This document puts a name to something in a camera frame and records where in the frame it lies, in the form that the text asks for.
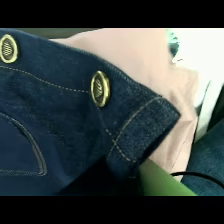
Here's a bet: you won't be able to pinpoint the dark blue jeans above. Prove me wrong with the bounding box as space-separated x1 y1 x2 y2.
0 28 182 197

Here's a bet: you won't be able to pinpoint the pale pink garment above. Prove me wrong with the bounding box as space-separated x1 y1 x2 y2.
49 28 200 183

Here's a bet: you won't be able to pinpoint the green garment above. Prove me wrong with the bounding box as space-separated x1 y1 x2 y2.
137 157 198 197

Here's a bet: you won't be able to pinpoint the grey-blue garment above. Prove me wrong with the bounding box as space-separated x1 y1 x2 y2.
180 118 224 197

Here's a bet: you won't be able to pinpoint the black cable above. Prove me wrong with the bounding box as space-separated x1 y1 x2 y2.
169 171 224 190

